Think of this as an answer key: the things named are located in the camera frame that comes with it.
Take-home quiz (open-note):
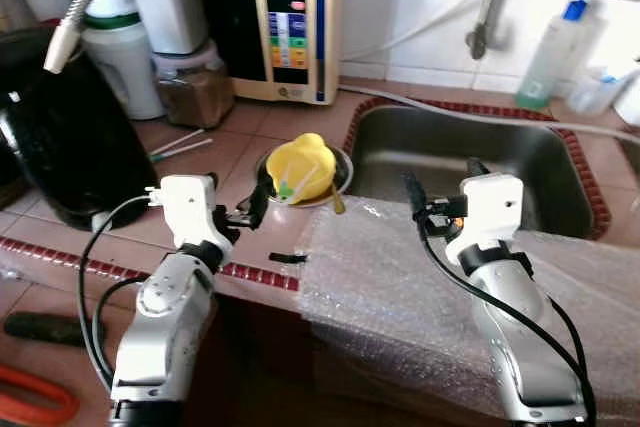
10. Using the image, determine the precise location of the grey drain hose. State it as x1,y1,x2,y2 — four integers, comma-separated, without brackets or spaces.
338,85,640,143

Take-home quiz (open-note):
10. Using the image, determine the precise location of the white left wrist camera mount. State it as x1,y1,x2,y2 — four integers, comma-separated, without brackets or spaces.
146,174,223,253

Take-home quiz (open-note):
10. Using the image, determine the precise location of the steel sink basin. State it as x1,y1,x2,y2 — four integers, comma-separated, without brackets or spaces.
345,104,599,240

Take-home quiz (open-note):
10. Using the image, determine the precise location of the beige water ionizer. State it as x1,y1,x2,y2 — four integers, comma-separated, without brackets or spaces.
195,0,343,106

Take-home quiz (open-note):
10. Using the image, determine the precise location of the white plastic bottle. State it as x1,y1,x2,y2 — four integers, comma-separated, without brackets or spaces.
612,65,640,128

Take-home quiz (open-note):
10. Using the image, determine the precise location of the jar of brown powder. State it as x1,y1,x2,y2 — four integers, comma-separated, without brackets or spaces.
152,42,236,130

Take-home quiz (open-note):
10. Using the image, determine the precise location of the orange curved object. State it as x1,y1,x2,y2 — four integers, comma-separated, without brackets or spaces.
0,362,81,426

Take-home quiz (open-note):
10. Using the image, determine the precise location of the dark green oblong object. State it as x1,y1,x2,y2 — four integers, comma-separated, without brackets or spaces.
3,312,106,350

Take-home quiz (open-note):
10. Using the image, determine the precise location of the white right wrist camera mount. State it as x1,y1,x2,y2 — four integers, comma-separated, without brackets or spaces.
445,174,526,266

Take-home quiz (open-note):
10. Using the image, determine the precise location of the yellow plastic cup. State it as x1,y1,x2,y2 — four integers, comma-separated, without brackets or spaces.
265,133,337,205

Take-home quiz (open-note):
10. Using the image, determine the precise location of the white filter canister green band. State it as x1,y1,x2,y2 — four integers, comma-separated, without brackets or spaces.
58,0,166,121

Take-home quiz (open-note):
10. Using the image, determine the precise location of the clear bubble wrap sheet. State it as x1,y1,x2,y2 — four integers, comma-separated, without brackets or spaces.
298,195,640,426

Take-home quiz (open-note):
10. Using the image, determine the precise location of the round steel bowl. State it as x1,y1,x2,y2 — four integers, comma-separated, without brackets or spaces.
255,143,354,210

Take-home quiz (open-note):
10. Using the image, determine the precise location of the black rounded kettle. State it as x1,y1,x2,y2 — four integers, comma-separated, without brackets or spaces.
0,32,159,231

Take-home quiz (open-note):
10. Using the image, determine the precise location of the clear bottle blue cap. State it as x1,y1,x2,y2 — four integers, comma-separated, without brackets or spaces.
515,0,591,111

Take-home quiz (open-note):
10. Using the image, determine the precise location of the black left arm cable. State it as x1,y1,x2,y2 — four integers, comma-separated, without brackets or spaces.
77,194,153,393

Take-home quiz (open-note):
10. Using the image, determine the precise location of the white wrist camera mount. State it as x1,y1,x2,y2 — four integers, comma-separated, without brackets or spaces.
146,174,223,253
445,174,526,266

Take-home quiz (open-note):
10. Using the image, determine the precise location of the thin white water hose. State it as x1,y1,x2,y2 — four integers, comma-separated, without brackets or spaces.
342,0,526,63

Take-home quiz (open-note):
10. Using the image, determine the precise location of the plain white filter housing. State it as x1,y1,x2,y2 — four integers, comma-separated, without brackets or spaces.
120,0,211,56

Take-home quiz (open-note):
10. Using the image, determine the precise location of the clear plastic measuring cup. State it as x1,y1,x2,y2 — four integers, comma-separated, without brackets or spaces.
570,67,626,116

